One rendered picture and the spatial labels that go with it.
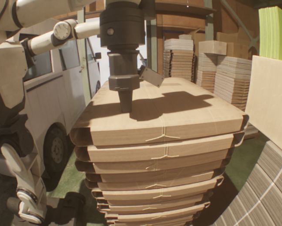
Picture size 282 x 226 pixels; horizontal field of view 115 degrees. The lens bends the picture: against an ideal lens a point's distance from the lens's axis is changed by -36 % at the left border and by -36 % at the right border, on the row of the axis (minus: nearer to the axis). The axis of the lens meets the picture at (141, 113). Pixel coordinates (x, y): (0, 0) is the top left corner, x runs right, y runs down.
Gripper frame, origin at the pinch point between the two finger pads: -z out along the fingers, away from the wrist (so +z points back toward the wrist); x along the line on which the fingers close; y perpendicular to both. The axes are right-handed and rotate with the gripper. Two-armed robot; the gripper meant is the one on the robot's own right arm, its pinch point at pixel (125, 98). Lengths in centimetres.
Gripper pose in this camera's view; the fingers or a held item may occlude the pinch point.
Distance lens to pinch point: 30.2
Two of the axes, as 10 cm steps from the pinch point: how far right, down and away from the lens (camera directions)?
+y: -10.0, 0.6, -0.7
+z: -0.3, -9.1, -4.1
